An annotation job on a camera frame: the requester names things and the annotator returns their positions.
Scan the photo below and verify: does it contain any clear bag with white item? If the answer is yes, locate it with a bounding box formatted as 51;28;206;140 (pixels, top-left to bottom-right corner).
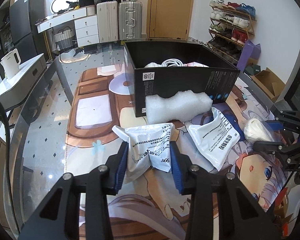
243;118;275;144

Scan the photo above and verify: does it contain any white printed plastic pouch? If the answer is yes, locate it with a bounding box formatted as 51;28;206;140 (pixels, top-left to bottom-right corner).
112;123;174;183

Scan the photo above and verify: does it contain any white foam packing block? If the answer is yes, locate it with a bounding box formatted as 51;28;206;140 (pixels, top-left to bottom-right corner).
146;90;212;124

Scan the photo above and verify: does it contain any brown cardboard box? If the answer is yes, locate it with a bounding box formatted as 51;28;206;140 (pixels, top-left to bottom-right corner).
251;68;285;102

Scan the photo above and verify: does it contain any purple paper bag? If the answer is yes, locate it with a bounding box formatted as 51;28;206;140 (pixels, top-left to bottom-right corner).
236;40;261;72

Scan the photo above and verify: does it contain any black cardboard box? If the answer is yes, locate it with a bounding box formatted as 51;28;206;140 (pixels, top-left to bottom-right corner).
124;38;240;117

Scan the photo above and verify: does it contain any wooden shoe rack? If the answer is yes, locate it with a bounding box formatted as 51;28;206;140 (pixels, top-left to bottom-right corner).
206;0;256;65

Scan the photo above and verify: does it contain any white low side cabinet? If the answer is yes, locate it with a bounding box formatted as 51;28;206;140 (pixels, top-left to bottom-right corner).
0;54;47;112

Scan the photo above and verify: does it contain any striped laundry basket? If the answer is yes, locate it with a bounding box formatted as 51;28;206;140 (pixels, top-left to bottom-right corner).
54;29;74;53

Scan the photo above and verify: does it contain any white electric kettle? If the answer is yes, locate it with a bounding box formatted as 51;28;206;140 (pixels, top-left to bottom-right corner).
0;48;21;79

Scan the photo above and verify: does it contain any white dresser with drawers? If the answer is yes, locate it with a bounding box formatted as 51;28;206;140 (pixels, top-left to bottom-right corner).
36;5;100;47

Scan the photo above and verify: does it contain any white hard suitcase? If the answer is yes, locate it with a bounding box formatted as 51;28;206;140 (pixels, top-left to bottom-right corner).
97;1;119;43

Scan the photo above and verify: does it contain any silver aluminium suitcase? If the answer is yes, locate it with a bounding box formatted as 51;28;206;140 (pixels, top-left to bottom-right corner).
118;1;143;40

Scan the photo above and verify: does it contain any black refrigerator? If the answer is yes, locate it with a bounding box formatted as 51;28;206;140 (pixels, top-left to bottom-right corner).
9;0;49;62

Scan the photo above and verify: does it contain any wooden door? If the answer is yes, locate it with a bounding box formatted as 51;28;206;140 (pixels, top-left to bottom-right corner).
147;0;194;40

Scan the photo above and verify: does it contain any oval mirror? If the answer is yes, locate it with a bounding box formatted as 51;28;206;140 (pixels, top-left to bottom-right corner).
50;0;78;14

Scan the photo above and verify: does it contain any white coiled cable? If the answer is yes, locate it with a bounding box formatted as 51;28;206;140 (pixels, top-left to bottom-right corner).
161;58;185;68

